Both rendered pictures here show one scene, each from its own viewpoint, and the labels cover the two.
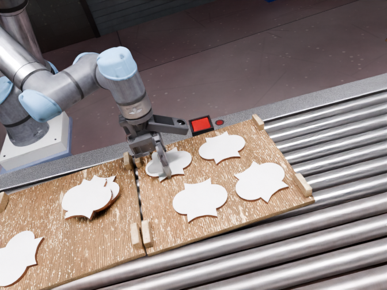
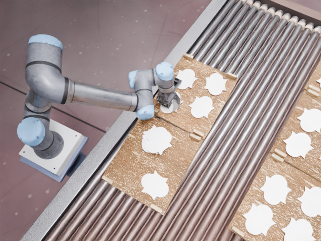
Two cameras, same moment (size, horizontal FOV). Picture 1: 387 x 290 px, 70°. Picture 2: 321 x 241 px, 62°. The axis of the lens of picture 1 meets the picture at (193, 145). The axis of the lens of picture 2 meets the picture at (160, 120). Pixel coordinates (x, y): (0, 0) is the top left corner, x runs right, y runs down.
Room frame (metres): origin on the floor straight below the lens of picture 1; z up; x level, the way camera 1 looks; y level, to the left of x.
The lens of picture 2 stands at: (0.19, 0.62, 2.22)
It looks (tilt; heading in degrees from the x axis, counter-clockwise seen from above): 66 degrees down; 312
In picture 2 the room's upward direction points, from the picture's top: 8 degrees counter-clockwise
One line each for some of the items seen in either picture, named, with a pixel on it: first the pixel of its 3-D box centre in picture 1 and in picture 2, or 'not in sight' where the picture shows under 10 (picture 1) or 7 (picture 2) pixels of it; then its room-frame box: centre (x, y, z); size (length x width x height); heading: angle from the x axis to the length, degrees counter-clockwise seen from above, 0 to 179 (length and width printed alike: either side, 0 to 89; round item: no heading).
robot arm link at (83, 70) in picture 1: (91, 73); (142, 82); (0.65, 0.19, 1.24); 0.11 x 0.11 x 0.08; 40
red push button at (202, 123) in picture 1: (201, 125); not in sight; (0.75, -0.04, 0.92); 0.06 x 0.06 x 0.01; 0
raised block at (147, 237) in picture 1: (147, 233); (198, 133); (0.37, 0.16, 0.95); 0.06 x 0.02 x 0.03; 4
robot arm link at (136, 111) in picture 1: (135, 105); (166, 84); (0.58, 0.11, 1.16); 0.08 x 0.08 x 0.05
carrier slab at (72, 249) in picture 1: (64, 221); (153, 159); (0.49, 0.39, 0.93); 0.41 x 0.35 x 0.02; 95
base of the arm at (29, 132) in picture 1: (23, 124); (45, 142); (0.99, 0.63, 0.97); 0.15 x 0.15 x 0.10
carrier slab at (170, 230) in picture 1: (211, 175); (193, 94); (0.52, -0.03, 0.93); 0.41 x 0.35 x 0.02; 94
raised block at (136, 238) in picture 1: (136, 235); (195, 137); (0.37, 0.19, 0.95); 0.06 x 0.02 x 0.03; 5
